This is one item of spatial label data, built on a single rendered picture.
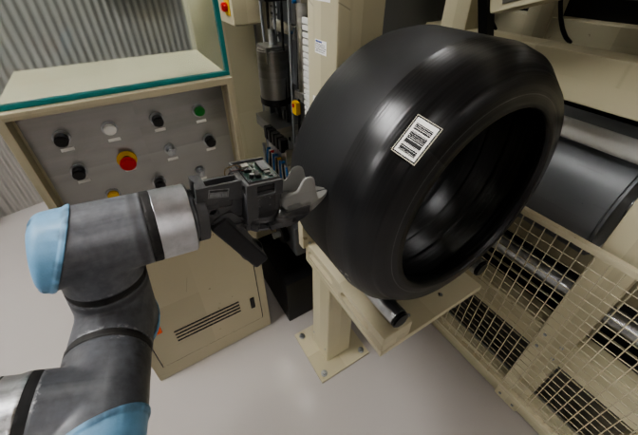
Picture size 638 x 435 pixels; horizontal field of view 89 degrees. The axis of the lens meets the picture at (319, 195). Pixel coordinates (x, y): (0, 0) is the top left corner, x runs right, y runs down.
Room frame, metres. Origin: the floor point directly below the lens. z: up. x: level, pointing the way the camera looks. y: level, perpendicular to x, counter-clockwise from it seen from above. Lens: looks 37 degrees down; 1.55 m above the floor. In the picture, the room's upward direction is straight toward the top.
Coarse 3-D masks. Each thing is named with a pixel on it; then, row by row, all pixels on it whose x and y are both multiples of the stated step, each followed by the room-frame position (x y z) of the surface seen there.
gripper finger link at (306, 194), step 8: (304, 184) 0.39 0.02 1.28; (312, 184) 0.40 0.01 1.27; (296, 192) 0.39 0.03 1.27; (304, 192) 0.39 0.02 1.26; (312, 192) 0.40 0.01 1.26; (320, 192) 0.43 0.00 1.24; (288, 200) 0.38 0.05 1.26; (296, 200) 0.39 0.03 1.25; (304, 200) 0.39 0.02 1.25; (312, 200) 0.40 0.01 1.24; (320, 200) 0.41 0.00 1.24; (288, 208) 0.37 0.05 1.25; (296, 208) 0.38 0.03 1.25; (312, 208) 0.39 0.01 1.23
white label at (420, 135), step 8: (416, 120) 0.41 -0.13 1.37; (424, 120) 0.41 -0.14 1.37; (408, 128) 0.41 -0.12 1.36; (416, 128) 0.40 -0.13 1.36; (424, 128) 0.40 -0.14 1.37; (432, 128) 0.40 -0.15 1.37; (440, 128) 0.39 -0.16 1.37; (408, 136) 0.40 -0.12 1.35; (416, 136) 0.40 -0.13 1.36; (424, 136) 0.39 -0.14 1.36; (432, 136) 0.39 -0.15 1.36; (400, 144) 0.40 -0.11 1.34; (408, 144) 0.39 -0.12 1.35; (416, 144) 0.39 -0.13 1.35; (424, 144) 0.39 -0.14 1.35; (400, 152) 0.39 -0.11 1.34; (408, 152) 0.39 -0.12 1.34; (416, 152) 0.38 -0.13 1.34; (424, 152) 0.38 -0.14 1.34; (408, 160) 0.38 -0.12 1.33; (416, 160) 0.37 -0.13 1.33
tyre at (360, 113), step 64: (384, 64) 0.54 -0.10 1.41; (448, 64) 0.48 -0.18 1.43; (512, 64) 0.49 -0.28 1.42; (320, 128) 0.51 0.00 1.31; (384, 128) 0.42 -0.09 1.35; (448, 128) 0.41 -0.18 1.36; (512, 128) 0.71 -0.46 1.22; (384, 192) 0.38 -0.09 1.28; (448, 192) 0.75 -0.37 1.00; (512, 192) 0.64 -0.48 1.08; (384, 256) 0.36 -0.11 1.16; (448, 256) 0.58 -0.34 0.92
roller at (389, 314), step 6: (366, 294) 0.47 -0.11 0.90; (372, 300) 0.46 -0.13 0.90; (378, 300) 0.45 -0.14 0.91; (384, 300) 0.44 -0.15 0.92; (390, 300) 0.44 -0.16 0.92; (378, 306) 0.44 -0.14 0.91; (384, 306) 0.43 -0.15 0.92; (390, 306) 0.43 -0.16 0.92; (396, 306) 0.43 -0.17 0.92; (384, 312) 0.42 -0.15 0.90; (390, 312) 0.42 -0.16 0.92; (396, 312) 0.41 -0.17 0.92; (402, 312) 0.41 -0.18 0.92; (390, 318) 0.41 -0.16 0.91; (396, 318) 0.40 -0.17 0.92; (402, 318) 0.41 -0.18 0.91; (390, 324) 0.40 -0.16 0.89; (396, 324) 0.40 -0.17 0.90; (402, 324) 0.41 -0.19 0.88
